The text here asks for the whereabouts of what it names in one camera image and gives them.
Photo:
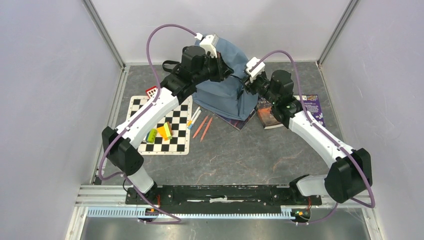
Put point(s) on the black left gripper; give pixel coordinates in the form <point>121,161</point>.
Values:
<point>223,70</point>

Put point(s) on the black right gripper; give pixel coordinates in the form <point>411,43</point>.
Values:
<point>250,86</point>

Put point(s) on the dark tale of cities book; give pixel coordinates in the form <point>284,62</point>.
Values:
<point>265,115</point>

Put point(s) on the blue student backpack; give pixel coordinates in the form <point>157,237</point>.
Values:
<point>227,98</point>

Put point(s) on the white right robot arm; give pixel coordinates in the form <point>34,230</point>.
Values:
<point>350,170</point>

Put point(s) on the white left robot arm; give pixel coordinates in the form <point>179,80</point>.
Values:
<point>121,143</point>

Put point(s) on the purple paperback book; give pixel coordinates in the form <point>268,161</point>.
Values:
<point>313,106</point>

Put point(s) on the red white toy block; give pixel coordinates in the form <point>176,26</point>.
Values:
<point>150,92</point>

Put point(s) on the dark book under backpack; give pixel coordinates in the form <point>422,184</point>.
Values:
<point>238,124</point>

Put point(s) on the black white chessboard mat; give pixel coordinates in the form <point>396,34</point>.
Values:
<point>179,144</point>

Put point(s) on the orange pencil right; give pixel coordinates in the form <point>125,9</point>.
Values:
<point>206,129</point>

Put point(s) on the orange pencil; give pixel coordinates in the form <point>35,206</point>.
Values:
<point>200,127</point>
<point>206,129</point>

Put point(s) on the yellow tipped white marker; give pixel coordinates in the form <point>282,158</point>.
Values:
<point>193,116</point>

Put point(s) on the blue tipped white marker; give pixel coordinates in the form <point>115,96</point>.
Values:
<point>194,119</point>

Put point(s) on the orange pencil left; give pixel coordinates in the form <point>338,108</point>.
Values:
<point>200,127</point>

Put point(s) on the orange yellow toy block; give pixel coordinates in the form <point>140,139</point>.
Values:
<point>165,131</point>

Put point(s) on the green toy block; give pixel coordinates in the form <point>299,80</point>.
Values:
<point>151,136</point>

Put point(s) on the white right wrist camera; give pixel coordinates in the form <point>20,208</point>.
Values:
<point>254,67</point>

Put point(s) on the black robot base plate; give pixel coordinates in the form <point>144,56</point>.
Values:
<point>228,199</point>

